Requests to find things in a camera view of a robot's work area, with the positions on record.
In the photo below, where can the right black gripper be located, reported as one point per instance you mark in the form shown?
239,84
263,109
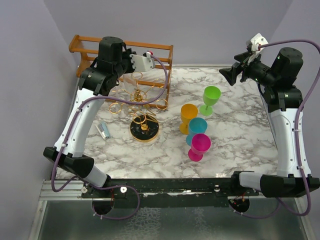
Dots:
231,73

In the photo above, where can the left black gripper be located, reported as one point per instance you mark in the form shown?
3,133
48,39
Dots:
127,54

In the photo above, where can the clear wine glass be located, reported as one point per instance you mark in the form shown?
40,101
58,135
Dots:
130,83
121,92

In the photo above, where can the green plastic goblet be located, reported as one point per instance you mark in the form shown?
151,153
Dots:
211,95

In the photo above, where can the orange plastic goblet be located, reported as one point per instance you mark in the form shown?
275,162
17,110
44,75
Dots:
187,113

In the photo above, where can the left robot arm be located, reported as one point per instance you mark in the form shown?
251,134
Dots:
95,82

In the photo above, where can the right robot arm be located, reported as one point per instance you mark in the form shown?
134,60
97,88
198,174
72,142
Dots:
293,176

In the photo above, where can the wooden dish rack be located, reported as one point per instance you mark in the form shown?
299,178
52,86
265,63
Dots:
157,77

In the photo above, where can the small blue white packet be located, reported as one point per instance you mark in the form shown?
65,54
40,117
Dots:
103,130

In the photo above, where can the blue plastic goblet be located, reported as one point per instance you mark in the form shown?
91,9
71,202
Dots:
197,125

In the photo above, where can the pink plastic goblet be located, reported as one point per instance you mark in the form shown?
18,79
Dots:
200,144

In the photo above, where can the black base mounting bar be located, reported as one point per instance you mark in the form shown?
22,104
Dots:
183,192

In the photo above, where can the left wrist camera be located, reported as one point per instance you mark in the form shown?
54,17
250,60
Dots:
143,63

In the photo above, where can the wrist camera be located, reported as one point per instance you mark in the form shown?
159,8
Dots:
254,46
143,63

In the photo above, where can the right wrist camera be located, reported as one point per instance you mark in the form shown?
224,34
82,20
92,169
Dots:
254,46

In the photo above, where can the gold wire wine glass rack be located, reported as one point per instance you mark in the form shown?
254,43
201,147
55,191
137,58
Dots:
144,126

